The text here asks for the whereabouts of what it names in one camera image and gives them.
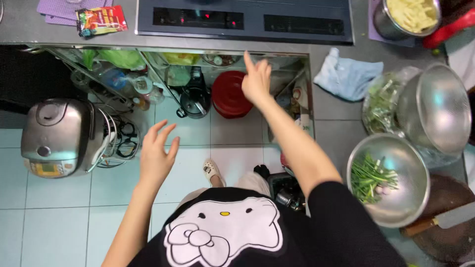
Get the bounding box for person's left hand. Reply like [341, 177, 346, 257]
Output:
[139, 119, 180, 184]

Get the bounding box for person's right hand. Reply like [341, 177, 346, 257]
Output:
[241, 51, 275, 109]

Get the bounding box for red plastic lid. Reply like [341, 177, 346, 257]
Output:
[211, 70, 255, 119]

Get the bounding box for heap of bags and packets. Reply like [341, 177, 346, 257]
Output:
[268, 56, 315, 144]

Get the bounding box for small bowl with leftovers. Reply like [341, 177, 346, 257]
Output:
[202, 54, 242, 67]

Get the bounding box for white slipper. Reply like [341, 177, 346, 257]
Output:
[203, 159, 227, 188]

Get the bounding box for black pot with lid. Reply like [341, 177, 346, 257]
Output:
[176, 67, 212, 119]

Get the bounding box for black induction cooktop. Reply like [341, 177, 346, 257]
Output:
[135, 0, 355, 46]

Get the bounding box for yellow plastic bag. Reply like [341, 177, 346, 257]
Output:
[161, 52, 201, 67]

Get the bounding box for black sock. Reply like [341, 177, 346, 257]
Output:
[253, 164, 271, 181]

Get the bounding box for light blue cloth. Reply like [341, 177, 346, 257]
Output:
[313, 47, 384, 102]

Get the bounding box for beige trousers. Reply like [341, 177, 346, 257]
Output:
[178, 172, 272, 209]

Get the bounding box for silver rice cooker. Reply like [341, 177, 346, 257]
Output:
[20, 98, 98, 179]

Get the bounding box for green plastic bag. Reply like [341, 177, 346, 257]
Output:
[82, 49, 147, 71]

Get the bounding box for black crate with jars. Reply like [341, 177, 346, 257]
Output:
[267, 172, 307, 214]

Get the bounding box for clear bag of greens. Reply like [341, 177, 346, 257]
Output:
[362, 67, 422, 136]

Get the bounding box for steel pot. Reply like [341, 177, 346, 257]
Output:
[372, 0, 442, 41]

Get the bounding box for cut green onions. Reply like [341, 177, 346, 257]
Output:
[351, 153, 400, 205]

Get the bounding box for red seasoning packet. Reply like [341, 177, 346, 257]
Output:
[75, 5, 128, 39]

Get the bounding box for black shirt with cat print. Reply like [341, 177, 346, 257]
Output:
[128, 181, 409, 267]

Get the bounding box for yellow noodles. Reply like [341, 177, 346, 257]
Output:
[386, 0, 439, 33]

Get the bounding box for purple silicone mat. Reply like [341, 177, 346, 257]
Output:
[45, 14, 79, 27]
[36, 0, 114, 17]

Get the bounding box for large steel mesh colander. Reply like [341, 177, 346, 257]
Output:
[396, 63, 473, 168]

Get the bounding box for steel bowl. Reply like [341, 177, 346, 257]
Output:
[346, 133, 431, 228]

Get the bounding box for red plastic utensil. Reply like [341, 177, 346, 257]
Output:
[423, 13, 475, 50]

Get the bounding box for round wooden cutting board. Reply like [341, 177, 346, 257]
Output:
[400, 174, 475, 264]

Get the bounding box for round wire rack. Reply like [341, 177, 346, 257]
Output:
[85, 108, 142, 173]

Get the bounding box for wire shelf with groceries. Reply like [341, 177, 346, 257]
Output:
[45, 46, 167, 114]

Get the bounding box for cleaver with wooden handle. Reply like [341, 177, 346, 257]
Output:
[403, 202, 475, 238]

